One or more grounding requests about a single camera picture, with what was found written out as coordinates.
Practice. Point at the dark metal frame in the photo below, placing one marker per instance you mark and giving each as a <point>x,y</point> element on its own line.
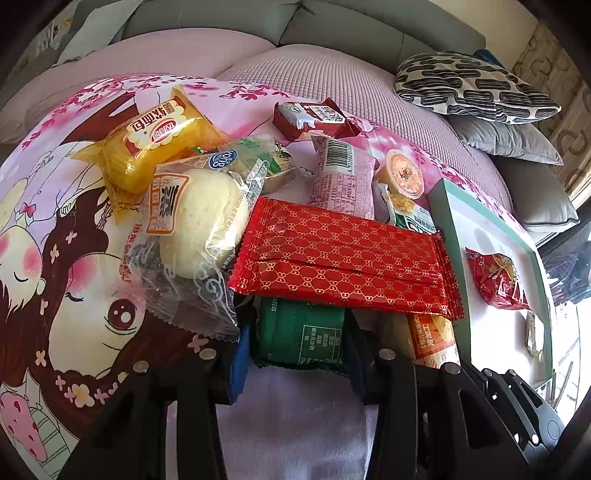
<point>568,272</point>

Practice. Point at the black white patterned pillow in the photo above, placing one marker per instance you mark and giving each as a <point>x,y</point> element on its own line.
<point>475,87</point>

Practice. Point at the teal cardboard tray box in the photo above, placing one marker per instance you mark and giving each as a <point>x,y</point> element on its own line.
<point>466,226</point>

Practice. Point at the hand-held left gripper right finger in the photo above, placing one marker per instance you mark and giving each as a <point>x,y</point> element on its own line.
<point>359,369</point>

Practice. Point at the yellow bread packet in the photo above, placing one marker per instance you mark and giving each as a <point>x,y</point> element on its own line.
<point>147,147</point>

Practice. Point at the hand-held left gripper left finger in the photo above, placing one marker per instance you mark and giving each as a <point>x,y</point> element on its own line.
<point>238,374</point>

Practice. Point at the pink snack packet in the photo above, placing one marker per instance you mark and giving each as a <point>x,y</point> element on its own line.
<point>344,180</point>

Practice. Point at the dark red snack packet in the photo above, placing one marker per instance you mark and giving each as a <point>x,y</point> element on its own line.
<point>309,117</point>

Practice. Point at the pale grey cushion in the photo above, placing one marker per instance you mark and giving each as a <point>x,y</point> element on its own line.
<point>106,32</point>

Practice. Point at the small red crinkled packet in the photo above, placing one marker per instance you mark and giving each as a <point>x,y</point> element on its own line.
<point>496,279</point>

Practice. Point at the pink cartoon printed blanket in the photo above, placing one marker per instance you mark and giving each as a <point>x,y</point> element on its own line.
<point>69,277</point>

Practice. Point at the clear steamed bun packet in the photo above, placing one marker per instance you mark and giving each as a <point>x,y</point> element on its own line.
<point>198,217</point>

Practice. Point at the grey sofa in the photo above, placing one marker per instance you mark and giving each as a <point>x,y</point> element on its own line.
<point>351,27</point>

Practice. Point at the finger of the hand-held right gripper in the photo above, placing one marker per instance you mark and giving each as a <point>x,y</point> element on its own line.
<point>526,415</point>

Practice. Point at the blue cloth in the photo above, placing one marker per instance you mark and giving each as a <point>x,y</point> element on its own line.
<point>485,56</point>

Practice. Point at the orange snack packet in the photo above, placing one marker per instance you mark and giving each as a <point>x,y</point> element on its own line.
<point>431,339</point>

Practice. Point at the grey pillow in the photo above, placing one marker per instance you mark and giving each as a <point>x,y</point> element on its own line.
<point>508,138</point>

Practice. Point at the pink waffle sofa cover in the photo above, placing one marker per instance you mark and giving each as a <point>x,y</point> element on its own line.
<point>323,78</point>

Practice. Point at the red gold-patterned packet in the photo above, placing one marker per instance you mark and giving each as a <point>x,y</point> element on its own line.
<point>341,258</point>

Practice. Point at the beige patterned curtain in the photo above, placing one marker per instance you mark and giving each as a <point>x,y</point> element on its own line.
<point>558,83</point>

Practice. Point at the orange jelly cup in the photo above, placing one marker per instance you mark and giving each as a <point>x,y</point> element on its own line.
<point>404,175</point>

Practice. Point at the green snack packet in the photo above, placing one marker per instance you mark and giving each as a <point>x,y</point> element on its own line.
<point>300,337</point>

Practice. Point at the small green white packet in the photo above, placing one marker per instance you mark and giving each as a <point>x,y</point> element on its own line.
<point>408,214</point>

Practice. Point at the green-edged round cookie packet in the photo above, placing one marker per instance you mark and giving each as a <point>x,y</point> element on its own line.
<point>268,159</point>

